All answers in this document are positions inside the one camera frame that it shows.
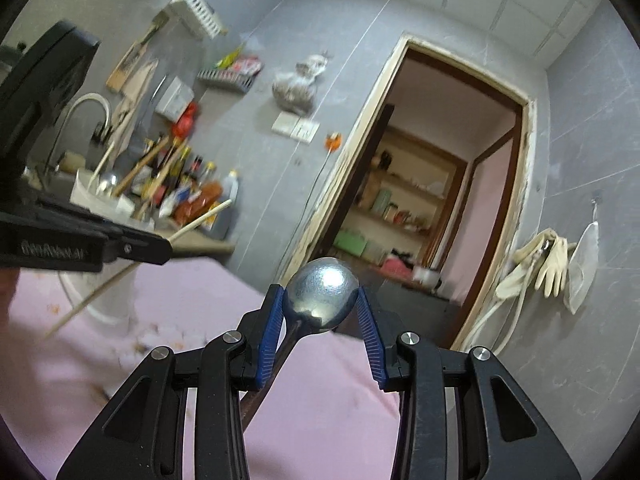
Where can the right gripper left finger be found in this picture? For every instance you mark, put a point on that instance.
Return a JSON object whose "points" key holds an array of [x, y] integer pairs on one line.
{"points": [[139, 433]]}

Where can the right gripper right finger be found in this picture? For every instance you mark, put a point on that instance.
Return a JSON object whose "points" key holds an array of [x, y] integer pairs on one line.
{"points": [[500, 432]]}

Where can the steel spoon small bowl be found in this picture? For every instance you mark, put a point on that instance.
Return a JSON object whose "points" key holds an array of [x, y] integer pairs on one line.
{"points": [[107, 184]]}

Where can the white utensil holder cup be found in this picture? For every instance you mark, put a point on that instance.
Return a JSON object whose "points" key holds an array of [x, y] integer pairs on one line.
{"points": [[111, 291]]}

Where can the brown wooden chopstick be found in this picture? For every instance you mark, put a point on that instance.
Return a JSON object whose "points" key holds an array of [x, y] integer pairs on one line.
{"points": [[150, 189]]}

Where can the long bamboo chopstick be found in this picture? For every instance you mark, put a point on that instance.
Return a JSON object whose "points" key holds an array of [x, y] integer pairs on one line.
{"points": [[148, 156]]}

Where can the steel spoon large bowl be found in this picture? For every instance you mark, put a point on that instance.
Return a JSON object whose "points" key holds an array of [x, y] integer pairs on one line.
{"points": [[318, 297]]}

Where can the pink floral cloth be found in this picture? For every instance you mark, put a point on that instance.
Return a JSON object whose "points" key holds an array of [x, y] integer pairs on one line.
{"points": [[324, 417]]}

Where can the dark soy sauce bottle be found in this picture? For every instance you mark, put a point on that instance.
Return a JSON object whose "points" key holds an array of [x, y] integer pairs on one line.
{"points": [[156, 165]]}

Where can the chrome sink faucet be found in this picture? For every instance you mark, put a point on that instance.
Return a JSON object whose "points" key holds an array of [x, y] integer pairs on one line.
{"points": [[88, 116]]}

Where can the red label sauce bottle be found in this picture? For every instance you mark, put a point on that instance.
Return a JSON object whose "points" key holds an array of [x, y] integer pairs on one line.
{"points": [[175, 171]]}

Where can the grey cabinet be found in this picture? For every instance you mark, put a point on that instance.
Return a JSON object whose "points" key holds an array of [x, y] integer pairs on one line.
{"points": [[426, 313]]}

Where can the red plastic bag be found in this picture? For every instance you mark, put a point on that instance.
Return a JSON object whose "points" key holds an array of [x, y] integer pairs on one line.
{"points": [[183, 127]]}

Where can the orange snack bag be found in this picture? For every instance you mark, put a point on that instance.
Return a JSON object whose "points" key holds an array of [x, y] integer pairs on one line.
{"points": [[198, 203]]}

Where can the hanging beige towel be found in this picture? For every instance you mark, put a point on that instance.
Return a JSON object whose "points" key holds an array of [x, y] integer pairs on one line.
{"points": [[125, 111]]}

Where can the cream rubber gloves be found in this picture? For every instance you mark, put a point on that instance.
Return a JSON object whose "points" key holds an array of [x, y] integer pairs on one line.
{"points": [[542, 262]]}

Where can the green box on shelf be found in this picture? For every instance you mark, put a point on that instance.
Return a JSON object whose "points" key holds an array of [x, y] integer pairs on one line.
{"points": [[351, 242]]}

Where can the hanging bag of garlic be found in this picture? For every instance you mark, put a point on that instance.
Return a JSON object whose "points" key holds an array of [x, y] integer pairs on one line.
{"points": [[295, 92]]}

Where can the white wall box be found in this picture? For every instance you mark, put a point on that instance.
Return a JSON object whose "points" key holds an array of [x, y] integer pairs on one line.
{"points": [[175, 100]]}

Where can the grey wall shelf basket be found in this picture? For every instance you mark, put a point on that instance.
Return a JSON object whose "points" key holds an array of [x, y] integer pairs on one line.
{"points": [[226, 79]]}

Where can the white wall rack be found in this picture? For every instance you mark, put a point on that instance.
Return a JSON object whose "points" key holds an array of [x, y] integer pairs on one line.
{"points": [[199, 17]]}

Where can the white wall switch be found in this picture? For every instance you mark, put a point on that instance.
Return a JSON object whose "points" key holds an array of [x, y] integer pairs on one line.
{"points": [[294, 127]]}

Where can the orange wall hook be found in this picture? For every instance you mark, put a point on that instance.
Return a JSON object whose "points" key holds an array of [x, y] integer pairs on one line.
{"points": [[333, 142]]}

